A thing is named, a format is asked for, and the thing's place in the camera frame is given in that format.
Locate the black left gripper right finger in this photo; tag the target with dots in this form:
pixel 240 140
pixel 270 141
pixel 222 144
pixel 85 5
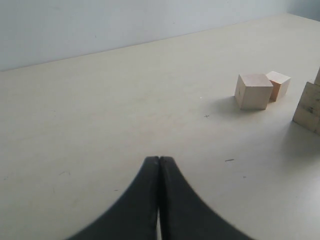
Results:
pixel 183 214

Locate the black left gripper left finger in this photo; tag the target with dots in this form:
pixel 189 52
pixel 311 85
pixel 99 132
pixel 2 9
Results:
pixel 134 215

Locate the medium wooden cube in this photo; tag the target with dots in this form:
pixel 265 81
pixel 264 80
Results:
pixel 253 91

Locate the largest wooden cube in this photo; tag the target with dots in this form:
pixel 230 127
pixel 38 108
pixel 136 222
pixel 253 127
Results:
pixel 307 113

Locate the smallest wooden cube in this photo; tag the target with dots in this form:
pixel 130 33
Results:
pixel 280 84

